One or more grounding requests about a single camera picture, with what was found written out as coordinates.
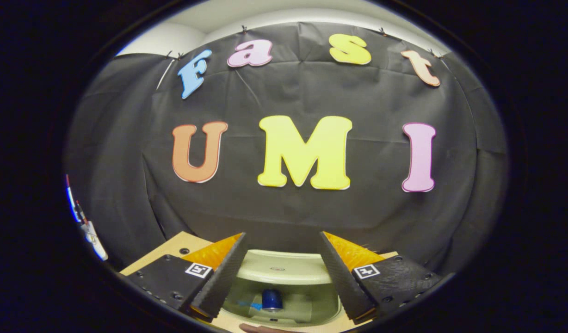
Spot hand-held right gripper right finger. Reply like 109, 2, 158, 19
318, 232, 453, 325

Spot wooden desktop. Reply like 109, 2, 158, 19
120, 231, 400, 333

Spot white side table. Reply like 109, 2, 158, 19
82, 220, 108, 261

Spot computer monitor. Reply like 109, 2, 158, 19
65, 175, 82, 223

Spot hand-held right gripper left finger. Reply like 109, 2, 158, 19
126, 233, 248, 323

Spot blue pop can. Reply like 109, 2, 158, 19
262, 290, 284, 310

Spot green desktop garbage bin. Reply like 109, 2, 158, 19
219, 250, 342, 327

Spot black backdrop cloth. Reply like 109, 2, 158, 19
64, 22, 510, 278

